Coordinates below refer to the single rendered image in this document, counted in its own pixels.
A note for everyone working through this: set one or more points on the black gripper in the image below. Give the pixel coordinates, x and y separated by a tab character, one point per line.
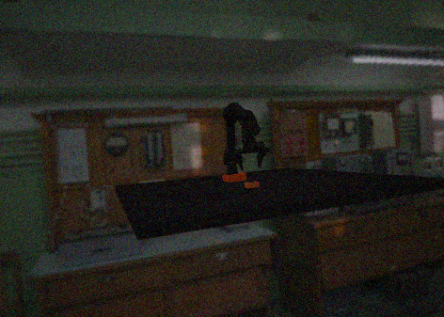
237	153

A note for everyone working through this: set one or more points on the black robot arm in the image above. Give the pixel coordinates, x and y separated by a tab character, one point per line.
232	113

